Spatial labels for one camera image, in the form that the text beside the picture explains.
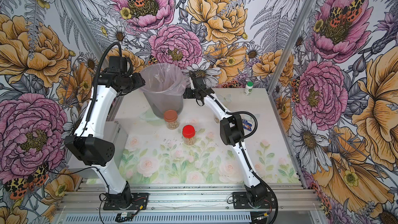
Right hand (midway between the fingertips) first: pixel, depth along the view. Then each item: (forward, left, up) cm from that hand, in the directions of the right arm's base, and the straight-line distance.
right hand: (188, 95), depth 104 cm
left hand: (-12, +22, +19) cm, 32 cm away
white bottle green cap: (+10, -44, -5) cm, 45 cm away
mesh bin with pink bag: (+5, +14, +5) cm, 16 cm away
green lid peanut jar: (-13, -18, -9) cm, 24 cm away
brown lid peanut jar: (-17, +9, -1) cm, 19 cm away
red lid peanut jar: (-29, -1, 0) cm, 29 cm away
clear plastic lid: (-7, +27, -11) cm, 30 cm away
